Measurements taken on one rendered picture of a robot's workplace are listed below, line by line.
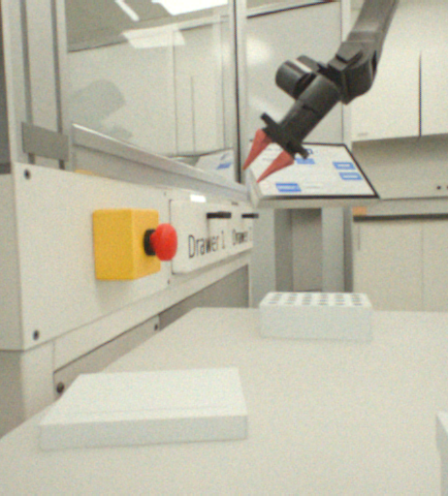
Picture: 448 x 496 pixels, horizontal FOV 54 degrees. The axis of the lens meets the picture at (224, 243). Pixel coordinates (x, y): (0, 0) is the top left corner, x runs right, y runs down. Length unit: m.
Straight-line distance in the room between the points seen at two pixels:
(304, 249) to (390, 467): 1.44
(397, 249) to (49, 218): 3.43
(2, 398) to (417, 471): 0.31
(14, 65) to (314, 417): 0.34
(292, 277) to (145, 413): 1.40
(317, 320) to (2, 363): 0.31
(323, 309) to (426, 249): 3.23
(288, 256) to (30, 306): 1.35
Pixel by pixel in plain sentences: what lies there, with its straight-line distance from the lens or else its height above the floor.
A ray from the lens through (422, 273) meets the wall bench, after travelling 3.73.
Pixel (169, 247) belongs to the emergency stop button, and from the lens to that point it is 0.45.
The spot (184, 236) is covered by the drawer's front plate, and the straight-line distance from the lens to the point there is 0.66.
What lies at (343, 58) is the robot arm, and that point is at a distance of 0.80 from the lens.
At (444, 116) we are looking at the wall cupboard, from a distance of 4.12.
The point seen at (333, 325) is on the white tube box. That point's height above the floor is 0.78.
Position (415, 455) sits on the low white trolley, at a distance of 0.30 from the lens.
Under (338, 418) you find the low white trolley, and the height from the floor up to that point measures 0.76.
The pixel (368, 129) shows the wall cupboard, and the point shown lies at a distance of 4.09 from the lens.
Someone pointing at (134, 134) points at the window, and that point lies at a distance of 0.60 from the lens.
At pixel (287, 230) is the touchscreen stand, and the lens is 1.66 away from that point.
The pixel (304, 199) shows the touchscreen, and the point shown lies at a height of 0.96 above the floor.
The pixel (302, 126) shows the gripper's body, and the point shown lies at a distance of 0.78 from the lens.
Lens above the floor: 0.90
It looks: 3 degrees down
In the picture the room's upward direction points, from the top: 2 degrees counter-clockwise
